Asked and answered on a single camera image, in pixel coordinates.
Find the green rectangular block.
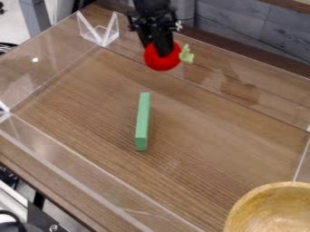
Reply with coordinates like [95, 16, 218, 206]
[135, 92, 150, 151]

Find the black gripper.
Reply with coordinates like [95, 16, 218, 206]
[126, 0, 183, 57]

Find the red plush fruit green leaf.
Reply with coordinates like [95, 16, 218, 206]
[143, 43, 195, 72]

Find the black cable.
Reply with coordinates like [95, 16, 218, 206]
[0, 209, 28, 232]

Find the clear acrylic tray enclosure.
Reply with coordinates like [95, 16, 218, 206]
[0, 17, 310, 232]

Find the wooden bowl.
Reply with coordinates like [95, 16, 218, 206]
[223, 181, 310, 232]

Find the black metal clamp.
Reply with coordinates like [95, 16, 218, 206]
[24, 203, 69, 232]

